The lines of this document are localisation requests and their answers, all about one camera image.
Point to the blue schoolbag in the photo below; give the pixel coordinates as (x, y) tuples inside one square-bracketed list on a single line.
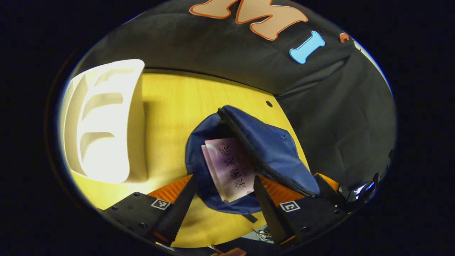
[(273, 149)]

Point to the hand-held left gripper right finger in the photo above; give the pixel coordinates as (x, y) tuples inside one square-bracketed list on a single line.
[(270, 213)]

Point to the black backdrop cloth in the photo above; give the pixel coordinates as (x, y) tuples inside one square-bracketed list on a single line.
[(337, 117)]

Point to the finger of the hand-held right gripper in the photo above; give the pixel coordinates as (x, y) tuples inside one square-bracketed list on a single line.
[(332, 190)]

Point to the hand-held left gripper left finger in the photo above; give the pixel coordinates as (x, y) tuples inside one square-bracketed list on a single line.
[(179, 209)]

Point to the purple cover book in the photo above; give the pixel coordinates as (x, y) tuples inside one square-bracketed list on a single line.
[(229, 167)]

